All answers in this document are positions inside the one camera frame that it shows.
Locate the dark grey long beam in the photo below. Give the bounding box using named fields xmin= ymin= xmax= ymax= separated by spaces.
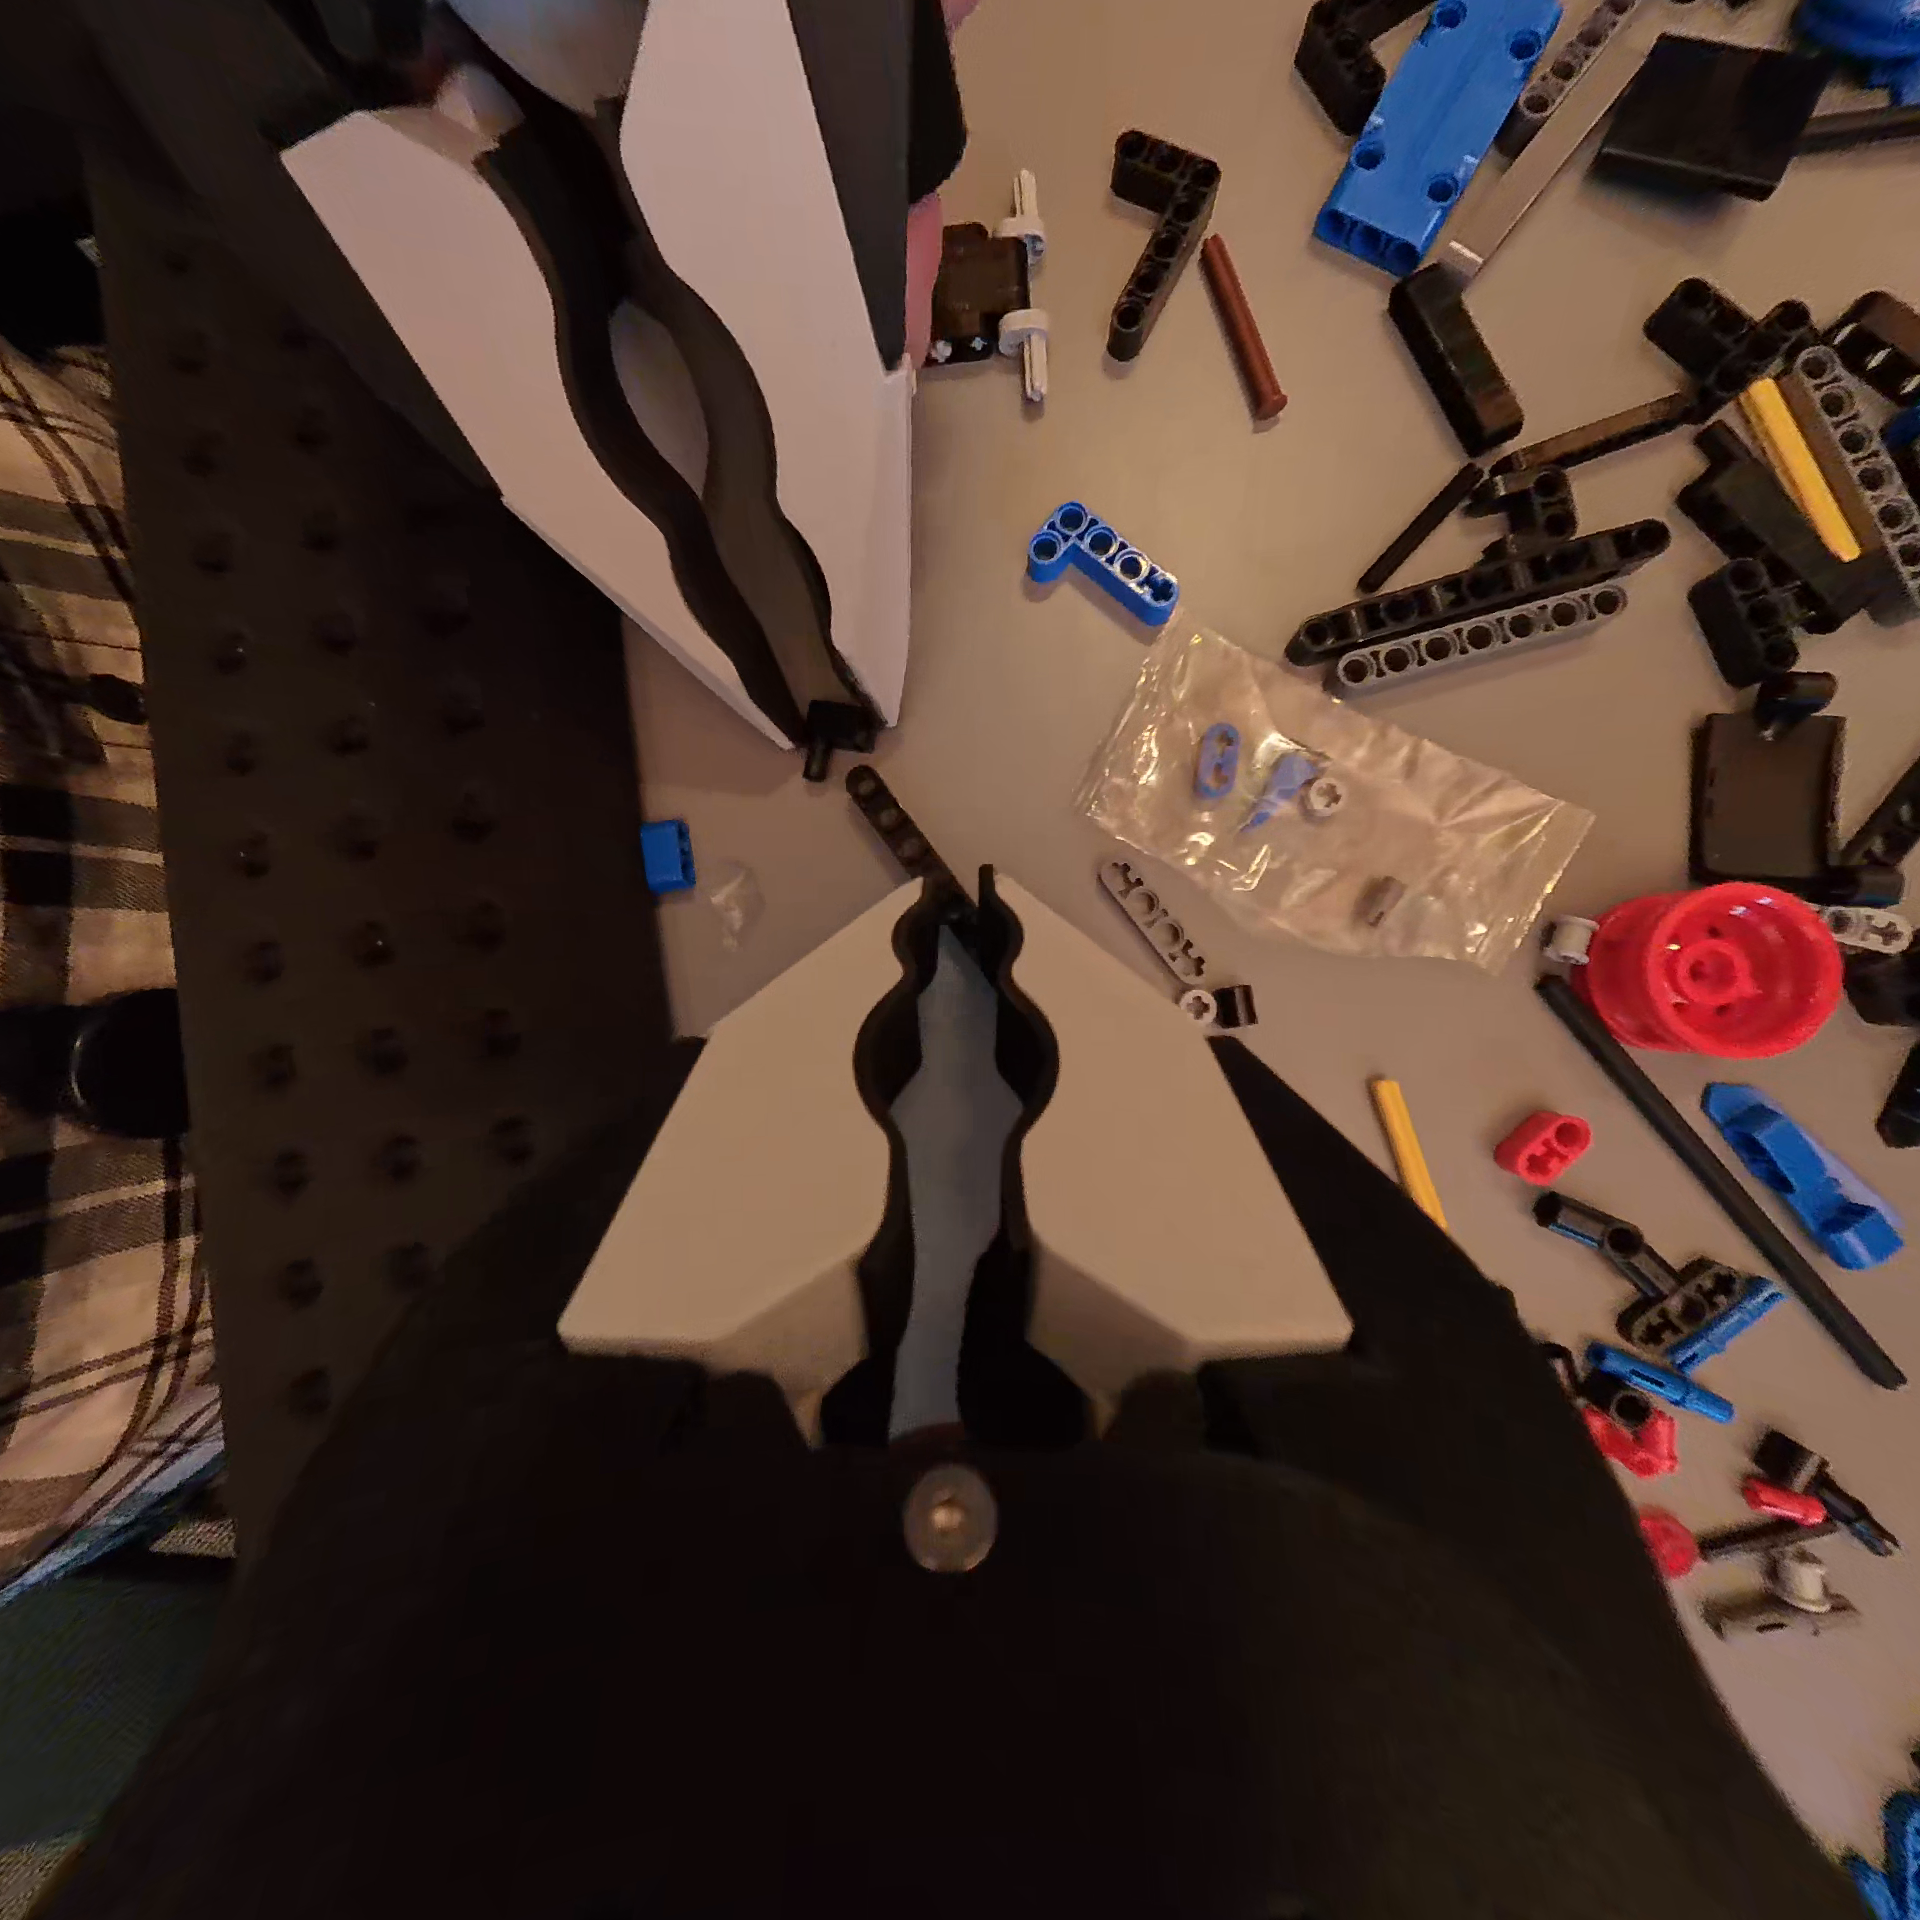
xmin=1335 ymin=585 xmax=1631 ymax=696

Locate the black short axle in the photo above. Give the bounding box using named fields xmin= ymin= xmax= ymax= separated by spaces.
xmin=1357 ymin=460 xmax=1486 ymax=594

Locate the black rectangular panel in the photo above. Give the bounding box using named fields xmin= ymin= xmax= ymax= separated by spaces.
xmin=1388 ymin=263 xmax=1527 ymax=459

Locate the black strap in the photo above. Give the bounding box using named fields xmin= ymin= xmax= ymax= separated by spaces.
xmin=0 ymin=991 xmax=189 ymax=1141

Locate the brown axle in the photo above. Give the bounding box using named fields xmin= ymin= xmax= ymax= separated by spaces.
xmin=1197 ymin=232 xmax=1290 ymax=428

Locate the black angled liftarm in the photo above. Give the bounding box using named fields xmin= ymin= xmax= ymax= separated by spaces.
xmin=1107 ymin=130 xmax=1224 ymax=366

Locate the light grey long beam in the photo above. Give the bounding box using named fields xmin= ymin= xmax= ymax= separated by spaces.
xmin=1447 ymin=0 xmax=1644 ymax=279

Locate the black short liftarm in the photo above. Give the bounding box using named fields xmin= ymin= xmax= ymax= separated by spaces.
xmin=1293 ymin=0 xmax=1441 ymax=137

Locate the black thin liftarm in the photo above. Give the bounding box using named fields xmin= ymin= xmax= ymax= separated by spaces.
xmin=843 ymin=763 xmax=982 ymax=920

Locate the dark grey thin liftarm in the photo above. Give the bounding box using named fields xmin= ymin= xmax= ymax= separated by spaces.
xmin=1098 ymin=857 xmax=1215 ymax=1004

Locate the yellow axle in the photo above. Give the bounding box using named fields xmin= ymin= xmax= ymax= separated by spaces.
xmin=1366 ymin=1076 xmax=1449 ymax=1233

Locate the blue wheel rim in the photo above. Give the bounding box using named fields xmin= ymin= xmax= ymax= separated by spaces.
xmin=1792 ymin=0 xmax=1920 ymax=60

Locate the clear zip bag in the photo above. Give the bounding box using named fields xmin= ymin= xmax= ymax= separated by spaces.
xmin=1074 ymin=622 xmax=1594 ymax=977

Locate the blue short liftarm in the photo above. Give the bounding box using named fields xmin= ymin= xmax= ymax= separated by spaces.
xmin=1025 ymin=502 xmax=1182 ymax=627

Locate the black thick beam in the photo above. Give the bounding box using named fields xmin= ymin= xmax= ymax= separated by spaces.
xmin=1686 ymin=558 xmax=1823 ymax=689

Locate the black and grey brick assembly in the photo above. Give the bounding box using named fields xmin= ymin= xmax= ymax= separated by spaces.
xmin=926 ymin=167 xmax=1054 ymax=404

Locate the person's left hand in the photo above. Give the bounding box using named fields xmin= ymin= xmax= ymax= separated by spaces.
xmin=903 ymin=185 xmax=947 ymax=369

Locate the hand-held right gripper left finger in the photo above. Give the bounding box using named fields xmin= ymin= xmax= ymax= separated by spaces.
xmin=557 ymin=877 xmax=969 ymax=1448

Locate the black thin long beam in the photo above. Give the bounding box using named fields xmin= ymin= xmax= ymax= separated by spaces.
xmin=1500 ymin=392 xmax=1704 ymax=478

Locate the black long axle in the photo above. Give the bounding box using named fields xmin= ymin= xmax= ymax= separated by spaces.
xmin=1532 ymin=975 xmax=1909 ymax=1392

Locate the black flat liftarm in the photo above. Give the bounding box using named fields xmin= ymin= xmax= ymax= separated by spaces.
xmin=1840 ymin=763 xmax=1920 ymax=878

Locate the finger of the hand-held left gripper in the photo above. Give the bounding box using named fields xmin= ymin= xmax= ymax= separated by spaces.
xmin=616 ymin=0 xmax=918 ymax=731
xmin=279 ymin=101 xmax=843 ymax=752

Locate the red short connector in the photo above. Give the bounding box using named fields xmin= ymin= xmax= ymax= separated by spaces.
xmin=1492 ymin=1110 xmax=1594 ymax=1186

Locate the pile of small connector pieces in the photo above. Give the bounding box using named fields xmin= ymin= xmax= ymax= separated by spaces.
xmin=1531 ymin=1191 xmax=1907 ymax=1638

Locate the blue flat panel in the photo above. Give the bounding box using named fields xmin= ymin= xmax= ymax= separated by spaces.
xmin=1312 ymin=0 xmax=1566 ymax=279

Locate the black short beam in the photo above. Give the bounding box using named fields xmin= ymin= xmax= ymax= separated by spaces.
xmin=1476 ymin=469 xmax=1578 ymax=546

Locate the blue and black frame assembly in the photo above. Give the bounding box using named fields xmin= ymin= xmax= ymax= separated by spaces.
xmin=1836 ymin=1793 xmax=1920 ymax=1920

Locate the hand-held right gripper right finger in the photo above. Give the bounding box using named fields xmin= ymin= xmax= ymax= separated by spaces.
xmin=968 ymin=864 xmax=1357 ymax=1448

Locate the dark grey beam with holes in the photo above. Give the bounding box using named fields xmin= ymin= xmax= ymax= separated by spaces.
xmin=1784 ymin=344 xmax=1920 ymax=624

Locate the red wheel rim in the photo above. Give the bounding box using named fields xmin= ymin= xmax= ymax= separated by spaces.
xmin=1580 ymin=882 xmax=1845 ymax=1059

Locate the grey desk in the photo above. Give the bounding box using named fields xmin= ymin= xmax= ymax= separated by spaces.
xmin=616 ymin=0 xmax=1920 ymax=1846

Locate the blue and grey pin piece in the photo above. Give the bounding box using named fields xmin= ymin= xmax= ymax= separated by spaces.
xmin=1238 ymin=752 xmax=1346 ymax=838

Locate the black glossy curved panel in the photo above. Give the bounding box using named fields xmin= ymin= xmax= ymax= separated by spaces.
xmin=1691 ymin=706 xmax=1850 ymax=886

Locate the yellow axle rod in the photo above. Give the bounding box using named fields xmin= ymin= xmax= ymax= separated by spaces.
xmin=1736 ymin=376 xmax=1860 ymax=562

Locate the blue wedge panel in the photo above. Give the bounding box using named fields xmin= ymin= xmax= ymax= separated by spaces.
xmin=1700 ymin=1083 xmax=1907 ymax=1274

